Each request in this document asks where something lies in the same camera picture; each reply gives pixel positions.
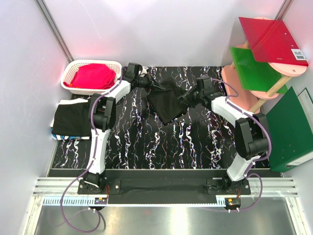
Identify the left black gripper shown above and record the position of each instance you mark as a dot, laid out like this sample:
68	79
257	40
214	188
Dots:
152	83

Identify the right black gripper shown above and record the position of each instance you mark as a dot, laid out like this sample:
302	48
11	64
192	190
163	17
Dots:
187	96

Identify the black graphic t shirt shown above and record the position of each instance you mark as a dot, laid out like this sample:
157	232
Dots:
166	103

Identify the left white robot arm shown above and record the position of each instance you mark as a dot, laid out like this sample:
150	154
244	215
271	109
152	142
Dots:
102	116

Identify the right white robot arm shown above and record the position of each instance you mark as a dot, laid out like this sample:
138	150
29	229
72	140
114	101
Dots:
252	138

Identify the pink wooden shelf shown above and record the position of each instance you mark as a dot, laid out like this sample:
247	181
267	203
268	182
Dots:
254	100

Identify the pink t shirt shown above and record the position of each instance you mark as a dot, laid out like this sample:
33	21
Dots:
94	76

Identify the light green folder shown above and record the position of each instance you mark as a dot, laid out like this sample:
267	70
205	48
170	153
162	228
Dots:
253	75

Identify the white plastic basket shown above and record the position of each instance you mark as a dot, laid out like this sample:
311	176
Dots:
74	66

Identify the folded black t shirt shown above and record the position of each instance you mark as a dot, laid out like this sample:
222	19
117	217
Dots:
74	111

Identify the red folder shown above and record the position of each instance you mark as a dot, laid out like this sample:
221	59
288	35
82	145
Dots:
270	41

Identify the dark green binder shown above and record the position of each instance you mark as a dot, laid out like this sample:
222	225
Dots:
290	132

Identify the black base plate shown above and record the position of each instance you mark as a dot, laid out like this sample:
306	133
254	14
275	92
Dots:
162	190

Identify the aluminium rail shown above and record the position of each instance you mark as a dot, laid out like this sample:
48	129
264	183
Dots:
272	187

